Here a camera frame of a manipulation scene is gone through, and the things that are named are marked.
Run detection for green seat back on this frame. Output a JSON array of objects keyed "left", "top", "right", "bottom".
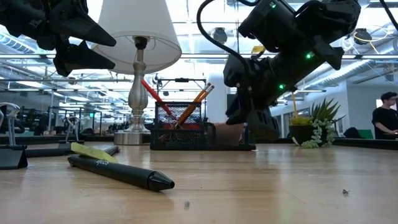
[{"left": 357, "top": 128, "right": 374, "bottom": 140}]

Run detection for person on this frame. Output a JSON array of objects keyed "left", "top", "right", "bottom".
[{"left": 371, "top": 91, "right": 398, "bottom": 140}]

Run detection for black chair back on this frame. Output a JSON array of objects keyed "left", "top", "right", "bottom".
[{"left": 343, "top": 126, "right": 363, "bottom": 139}]

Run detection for red pen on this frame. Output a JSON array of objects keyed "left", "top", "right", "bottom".
[{"left": 140, "top": 78, "right": 175, "bottom": 121}]

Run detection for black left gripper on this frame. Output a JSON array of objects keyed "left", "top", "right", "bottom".
[{"left": 0, "top": 0, "right": 116, "bottom": 77}]

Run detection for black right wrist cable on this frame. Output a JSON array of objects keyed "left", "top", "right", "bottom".
[{"left": 195, "top": 0, "right": 261, "bottom": 74}]

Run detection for black mesh desk organizer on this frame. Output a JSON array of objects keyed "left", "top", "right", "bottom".
[{"left": 149, "top": 101, "right": 257, "bottom": 152}]

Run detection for yellow power cord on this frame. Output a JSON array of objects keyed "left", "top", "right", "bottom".
[{"left": 291, "top": 90, "right": 299, "bottom": 121}]

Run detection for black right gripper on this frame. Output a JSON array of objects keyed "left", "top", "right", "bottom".
[{"left": 223, "top": 52, "right": 312, "bottom": 142}]

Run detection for black binder clip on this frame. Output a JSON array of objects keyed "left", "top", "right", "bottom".
[
  {"left": 0, "top": 102, "right": 29, "bottom": 170},
  {"left": 58, "top": 116, "right": 86, "bottom": 150}
]

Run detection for yellow highlighter pen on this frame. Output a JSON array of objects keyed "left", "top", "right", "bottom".
[{"left": 70, "top": 142, "right": 119, "bottom": 164}]

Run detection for black metal rack frame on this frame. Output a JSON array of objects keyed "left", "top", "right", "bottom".
[{"left": 156, "top": 77, "right": 208, "bottom": 103}]

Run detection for white shade silver table lamp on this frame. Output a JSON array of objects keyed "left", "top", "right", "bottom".
[{"left": 91, "top": 0, "right": 183, "bottom": 146}]

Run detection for potted green succulent plant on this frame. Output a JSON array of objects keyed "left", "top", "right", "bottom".
[{"left": 288, "top": 98, "right": 346, "bottom": 149}]

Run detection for black ceiling cable reel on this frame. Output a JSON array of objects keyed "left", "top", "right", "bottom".
[
  {"left": 354, "top": 27, "right": 371, "bottom": 42},
  {"left": 213, "top": 27, "right": 229, "bottom": 44}
]

